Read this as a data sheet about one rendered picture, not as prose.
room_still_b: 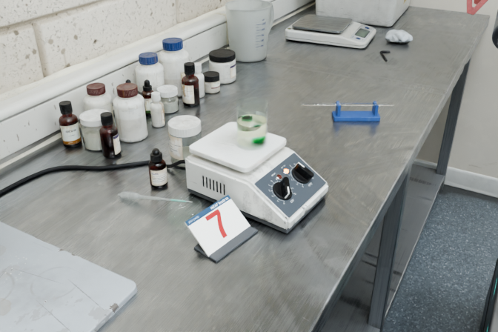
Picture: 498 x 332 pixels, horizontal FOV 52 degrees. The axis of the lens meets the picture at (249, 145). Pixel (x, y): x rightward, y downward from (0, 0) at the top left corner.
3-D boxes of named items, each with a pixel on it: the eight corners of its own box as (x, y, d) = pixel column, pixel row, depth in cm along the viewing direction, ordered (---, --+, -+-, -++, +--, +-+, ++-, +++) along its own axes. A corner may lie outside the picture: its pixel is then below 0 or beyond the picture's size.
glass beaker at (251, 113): (237, 136, 85) (236, 92, 81) (269, 138, 85) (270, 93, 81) (232, 154, 80) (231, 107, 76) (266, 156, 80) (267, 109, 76)
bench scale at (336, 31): (364, 51, 152) (366, 35, 150) (282, 41, 162) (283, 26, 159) (376, 35, 168) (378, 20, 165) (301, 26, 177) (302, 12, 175)
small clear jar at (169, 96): (179, 105, 117) (178, 84, 115) (178, 114, 113) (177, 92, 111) (158, 106, 117) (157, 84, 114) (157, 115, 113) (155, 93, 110)
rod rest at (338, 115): (376, 115, 113) (379, 99, 111) (380, 121, 110) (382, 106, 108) (331, 115, 113) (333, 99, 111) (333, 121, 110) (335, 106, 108)
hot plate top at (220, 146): (289, 143, 84) (289, 138, 84) (247, 174, 76) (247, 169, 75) (230, 124, 91) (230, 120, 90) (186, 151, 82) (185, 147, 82)
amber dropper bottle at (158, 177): (147, 181, 89) (144, 147, 85) (164, 177, 90) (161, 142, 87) (153, 190, 86) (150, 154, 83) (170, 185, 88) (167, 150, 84)
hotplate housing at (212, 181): (328, 196, 85) (332, 154, 81) (287, 237, 75) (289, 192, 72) (222, 158, 96) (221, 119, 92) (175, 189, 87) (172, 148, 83)
